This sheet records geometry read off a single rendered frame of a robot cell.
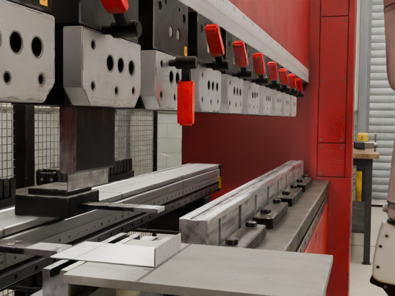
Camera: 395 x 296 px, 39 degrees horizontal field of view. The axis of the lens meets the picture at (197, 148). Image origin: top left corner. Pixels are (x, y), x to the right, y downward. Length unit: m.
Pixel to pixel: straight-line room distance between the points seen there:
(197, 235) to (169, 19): 0.45
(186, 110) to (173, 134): 7.57
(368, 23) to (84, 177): 7.42
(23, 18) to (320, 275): 0.38
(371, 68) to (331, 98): 5.19
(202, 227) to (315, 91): 1.76
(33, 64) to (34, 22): 0.04
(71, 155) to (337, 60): 2.23
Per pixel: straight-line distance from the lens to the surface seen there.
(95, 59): 0.60
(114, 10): 0.58
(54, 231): 1.08
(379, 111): 7.91
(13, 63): 0.47
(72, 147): 0.63
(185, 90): 0.79
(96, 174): 0.70
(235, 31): 1.23
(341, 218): 2.79
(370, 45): 7.94
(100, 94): 0.61
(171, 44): 0.82
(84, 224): 1.18
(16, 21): 0.48
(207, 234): 1.09
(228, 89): 1.14
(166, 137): 8.39
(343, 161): 2.76
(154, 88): 0.75
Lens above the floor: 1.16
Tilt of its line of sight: 3 degrees down
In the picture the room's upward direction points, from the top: 1 degrees clockwise
